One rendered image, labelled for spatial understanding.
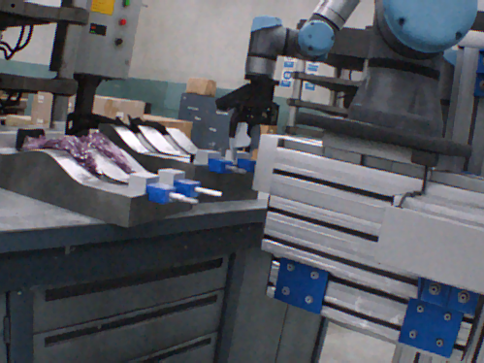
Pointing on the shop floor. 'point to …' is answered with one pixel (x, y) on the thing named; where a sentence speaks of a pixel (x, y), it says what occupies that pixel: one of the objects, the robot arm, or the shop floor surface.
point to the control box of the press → (100, 49)
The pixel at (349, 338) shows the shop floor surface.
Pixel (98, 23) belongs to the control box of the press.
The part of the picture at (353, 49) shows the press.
